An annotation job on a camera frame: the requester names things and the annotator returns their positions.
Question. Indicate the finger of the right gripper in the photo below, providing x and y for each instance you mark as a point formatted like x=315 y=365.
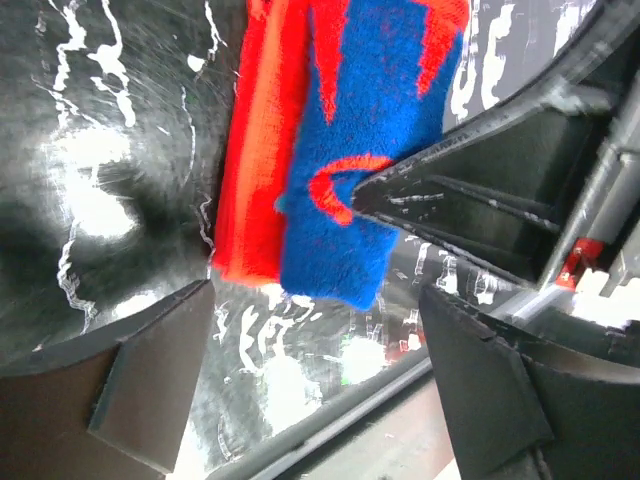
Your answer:
x=499 y=189

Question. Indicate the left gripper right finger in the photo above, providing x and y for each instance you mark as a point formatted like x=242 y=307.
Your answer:
x=556 y=400

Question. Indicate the black marble pattern mat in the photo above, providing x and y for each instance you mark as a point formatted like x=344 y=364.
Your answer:
x=114 y=116

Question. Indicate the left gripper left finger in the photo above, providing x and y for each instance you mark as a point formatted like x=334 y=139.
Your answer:
x=110 y=404

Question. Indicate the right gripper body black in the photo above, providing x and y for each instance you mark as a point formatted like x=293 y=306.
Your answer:
x=597 y=254

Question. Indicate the red and blue towel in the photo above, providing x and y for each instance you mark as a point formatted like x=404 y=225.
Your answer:
x=329 y=93

